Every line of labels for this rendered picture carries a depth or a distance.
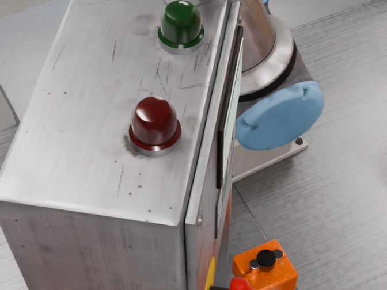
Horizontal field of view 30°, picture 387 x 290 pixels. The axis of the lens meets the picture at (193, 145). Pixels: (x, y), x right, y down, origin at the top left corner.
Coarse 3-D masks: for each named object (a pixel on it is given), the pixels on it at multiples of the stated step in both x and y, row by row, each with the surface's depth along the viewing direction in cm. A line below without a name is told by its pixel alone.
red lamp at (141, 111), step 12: (144, 108) 34; (156, 108) 34; (168, 108) 34; (132, 120) 34; (144, 120) 34; (156, 120) 34; (168, 120) 34; (132, 132) 35; (144, 132) 34; (156, 132) 34; (168, 132) 34; (180, 132) 35; (132, 144) 35; (144, 144) 35; (156, 144) 35; (168, 144) 35; (156, 156) 35
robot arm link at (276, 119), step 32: (256, 0) 75; (256, 32) 76; (288, 32) 82; (256, 64) 79; (288, 64) 81; (256, 96) 81; (288, 96) 81; (320, 96) 84; (256, 128) 84; (288, 128) 87
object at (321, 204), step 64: (384, 0) 137; (320, 64) 127; (384, 64) 127; (320, 128) 118; (384, 128) 118; (256, 192) 111; (320, 192) 111; (384, 192) 111; (0, 256) 105; (320, 256) 104; (384, 256) 104
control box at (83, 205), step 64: (128, 0) 42; (64, 64) 39; (128, 64) 39; (192, 64) 39; (64, 128) 36; (128, 128) 36; (192, 128) 36; (0, 192) 34; (64, 192) 34; (128, 192) 34; (192, 192) 35; (64, 256) 37; (128, 256) 36; (192, 256) 36
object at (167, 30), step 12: (180, 0) 39; (168, 12) 38; (180, 12) 38; (192, 12) 38; (168, 24) 38; (180, 24) 38; (192, 24) 38; (168, 36) 39; (180, 36) 39; (192, 36) 39; (204, 36) 40; (168, 48) 39; (180, 48) 39; (192, 48) 39
